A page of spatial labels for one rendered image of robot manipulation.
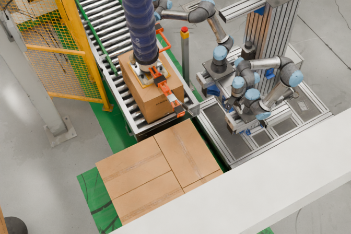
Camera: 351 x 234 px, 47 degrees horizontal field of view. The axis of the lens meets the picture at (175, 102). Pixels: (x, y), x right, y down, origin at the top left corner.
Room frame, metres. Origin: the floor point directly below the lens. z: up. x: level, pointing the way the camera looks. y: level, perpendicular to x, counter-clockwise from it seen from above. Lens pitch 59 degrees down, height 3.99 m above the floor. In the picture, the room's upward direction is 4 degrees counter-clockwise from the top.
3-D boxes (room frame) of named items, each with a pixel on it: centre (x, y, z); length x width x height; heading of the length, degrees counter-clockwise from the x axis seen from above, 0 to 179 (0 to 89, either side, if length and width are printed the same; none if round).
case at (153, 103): (2.24, 0.22, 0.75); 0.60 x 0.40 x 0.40; 24
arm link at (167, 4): (2.54, 0.03, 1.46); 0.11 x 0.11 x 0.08; 60
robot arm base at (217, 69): (2.15, -0.41, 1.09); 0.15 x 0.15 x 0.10
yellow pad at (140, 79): (2.21, 0.31, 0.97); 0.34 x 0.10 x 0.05; 25
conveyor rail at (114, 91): (2.85, 0.85, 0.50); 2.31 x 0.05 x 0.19; 24
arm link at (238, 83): (1.49, -0.43, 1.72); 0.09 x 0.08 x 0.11; 110
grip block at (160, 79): (2.02, 0.12, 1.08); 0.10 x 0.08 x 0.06; 115
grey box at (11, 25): (2.22, 1.22, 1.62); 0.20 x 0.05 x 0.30; 24
